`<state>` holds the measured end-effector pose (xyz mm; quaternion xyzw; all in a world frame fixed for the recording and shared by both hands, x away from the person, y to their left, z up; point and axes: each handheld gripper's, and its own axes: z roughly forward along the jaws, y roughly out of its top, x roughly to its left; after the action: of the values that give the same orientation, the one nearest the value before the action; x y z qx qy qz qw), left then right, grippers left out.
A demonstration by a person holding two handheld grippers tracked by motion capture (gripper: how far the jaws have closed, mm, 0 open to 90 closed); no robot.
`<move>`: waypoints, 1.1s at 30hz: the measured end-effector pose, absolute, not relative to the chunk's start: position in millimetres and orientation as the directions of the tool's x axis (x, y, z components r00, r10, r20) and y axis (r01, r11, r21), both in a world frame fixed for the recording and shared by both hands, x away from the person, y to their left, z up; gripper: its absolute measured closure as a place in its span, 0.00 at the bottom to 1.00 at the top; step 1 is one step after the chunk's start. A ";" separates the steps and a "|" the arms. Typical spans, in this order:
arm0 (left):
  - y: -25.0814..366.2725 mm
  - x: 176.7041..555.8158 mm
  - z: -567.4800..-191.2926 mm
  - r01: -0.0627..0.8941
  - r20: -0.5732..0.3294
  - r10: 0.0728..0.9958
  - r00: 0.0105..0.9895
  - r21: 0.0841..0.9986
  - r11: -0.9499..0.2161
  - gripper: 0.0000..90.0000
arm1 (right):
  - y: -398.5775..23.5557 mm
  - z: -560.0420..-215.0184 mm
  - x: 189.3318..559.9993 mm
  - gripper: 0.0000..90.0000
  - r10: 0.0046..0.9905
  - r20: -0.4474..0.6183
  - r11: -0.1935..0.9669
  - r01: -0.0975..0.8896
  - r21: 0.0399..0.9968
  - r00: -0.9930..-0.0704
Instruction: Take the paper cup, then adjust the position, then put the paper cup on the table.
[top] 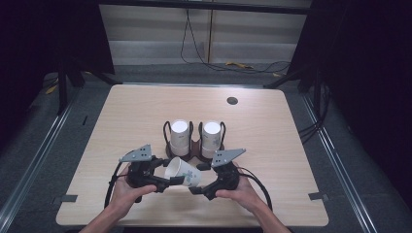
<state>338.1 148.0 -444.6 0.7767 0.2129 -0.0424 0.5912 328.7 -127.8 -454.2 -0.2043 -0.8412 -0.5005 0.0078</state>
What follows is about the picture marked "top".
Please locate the black horizontal bar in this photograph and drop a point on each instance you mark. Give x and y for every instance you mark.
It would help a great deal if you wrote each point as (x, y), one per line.
(207, 6)

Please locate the person's left hand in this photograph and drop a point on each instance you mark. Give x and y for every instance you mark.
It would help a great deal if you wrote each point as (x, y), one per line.
(124, 197)

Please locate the black metal stand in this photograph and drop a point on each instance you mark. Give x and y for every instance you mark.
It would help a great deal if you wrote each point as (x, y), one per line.
(315, 93)
(62, 87)

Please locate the grey tape strip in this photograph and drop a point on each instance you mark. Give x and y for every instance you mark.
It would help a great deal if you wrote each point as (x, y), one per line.
(316, 196)
(69, 198)

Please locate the white floral paper cup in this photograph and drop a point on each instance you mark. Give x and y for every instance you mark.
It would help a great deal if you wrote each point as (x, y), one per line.
(184, 171)

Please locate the dark brown double cup holder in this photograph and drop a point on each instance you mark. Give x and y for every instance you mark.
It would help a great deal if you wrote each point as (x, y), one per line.
(195, 147)

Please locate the yellow floor tape piece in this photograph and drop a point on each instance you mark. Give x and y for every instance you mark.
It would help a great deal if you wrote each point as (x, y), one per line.
(51, 89)

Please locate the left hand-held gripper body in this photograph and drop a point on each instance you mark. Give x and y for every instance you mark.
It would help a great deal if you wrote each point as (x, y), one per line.
(141, 174)

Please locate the stack of white paper cups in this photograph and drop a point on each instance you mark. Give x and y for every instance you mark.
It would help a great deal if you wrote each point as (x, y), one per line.
(211, 139)
(179, 136)

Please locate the dark curtain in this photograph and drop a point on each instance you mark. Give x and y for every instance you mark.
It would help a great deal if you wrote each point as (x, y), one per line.
(366, 64)
(39, 35)

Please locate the person's right hand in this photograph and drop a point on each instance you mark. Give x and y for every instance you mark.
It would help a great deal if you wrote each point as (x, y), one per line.
(246, 195)

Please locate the metal floor rail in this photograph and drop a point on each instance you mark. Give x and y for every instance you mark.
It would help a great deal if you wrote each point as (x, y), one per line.
(39, 152)
(336, 161)

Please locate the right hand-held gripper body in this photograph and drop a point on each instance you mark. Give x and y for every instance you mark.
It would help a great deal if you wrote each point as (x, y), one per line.
(226, 178)

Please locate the round grey table grommet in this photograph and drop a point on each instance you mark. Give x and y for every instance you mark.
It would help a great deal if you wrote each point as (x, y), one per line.
(232, 100)

